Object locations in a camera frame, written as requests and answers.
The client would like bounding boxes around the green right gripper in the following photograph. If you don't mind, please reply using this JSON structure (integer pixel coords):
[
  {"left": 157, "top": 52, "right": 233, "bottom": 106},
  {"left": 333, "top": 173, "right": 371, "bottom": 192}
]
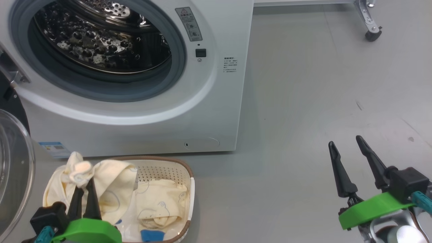
[{"left": 328, "top": 135, "right": 415, "bottom": 231}]

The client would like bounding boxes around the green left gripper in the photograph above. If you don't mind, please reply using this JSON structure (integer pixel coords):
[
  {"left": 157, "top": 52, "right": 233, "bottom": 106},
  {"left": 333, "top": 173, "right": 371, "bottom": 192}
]
[{"left": 51, "top": 178, "right": 123, "bottom": 243}]

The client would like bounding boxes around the cream garment with blue cuffs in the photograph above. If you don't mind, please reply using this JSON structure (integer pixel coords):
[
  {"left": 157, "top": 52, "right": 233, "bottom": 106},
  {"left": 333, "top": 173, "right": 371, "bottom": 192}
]
[
  {"left": 44, "top": 152, "right": 139, "bottom": 225},
  {"left": 135, "top": 179, "right": 189, "bottom": 242}
]

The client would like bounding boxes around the grey glass washing machine door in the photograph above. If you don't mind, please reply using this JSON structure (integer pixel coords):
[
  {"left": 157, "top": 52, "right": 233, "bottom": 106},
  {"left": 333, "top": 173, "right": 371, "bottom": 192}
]
[{"left": 0, "top": 51, "right": 36, "bottom": 233}]

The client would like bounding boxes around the cream perforated laundry basket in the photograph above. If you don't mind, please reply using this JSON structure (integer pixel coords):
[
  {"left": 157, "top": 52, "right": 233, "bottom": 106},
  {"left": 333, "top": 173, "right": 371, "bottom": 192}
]
[{"left": 44, "top": 156, "right": 195, "bottom": 243}]

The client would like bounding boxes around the white front-load washing machine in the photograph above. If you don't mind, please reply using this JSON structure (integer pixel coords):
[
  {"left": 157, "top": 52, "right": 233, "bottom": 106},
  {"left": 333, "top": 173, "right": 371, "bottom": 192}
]
[{"left": 0, "top": 0, "right": 254, "bottom": 159}]

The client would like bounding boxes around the teal plug left camera cable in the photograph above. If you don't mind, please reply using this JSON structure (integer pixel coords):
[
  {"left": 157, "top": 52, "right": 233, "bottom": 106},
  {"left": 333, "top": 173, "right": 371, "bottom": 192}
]
[{"left": 34, "top": 225, "right": 56, "bottom": 243}]

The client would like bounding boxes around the teal plug camera cable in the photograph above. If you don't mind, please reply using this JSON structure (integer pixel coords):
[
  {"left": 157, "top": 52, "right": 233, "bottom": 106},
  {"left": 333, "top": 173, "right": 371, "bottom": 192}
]
[
  {"left": 411, "top": 191, "right": 432, "bottom": 214},
  {"left": 34, "top": 225, "right": 56, "bottom": 243}
]

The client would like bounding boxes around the teal plug right camera cable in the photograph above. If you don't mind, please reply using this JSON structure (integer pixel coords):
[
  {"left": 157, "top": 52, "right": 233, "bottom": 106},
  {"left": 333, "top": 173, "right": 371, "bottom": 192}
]
[{"left": 411, "top": 191, "right": 432, "bottom": 214}]

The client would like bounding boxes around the white frame with caster wheel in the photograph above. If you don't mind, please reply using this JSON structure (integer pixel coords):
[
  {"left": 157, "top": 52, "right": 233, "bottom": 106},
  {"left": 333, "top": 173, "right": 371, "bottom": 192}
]
[{"left": 254, "top": 0, "right": 383, "bottom": 42}]

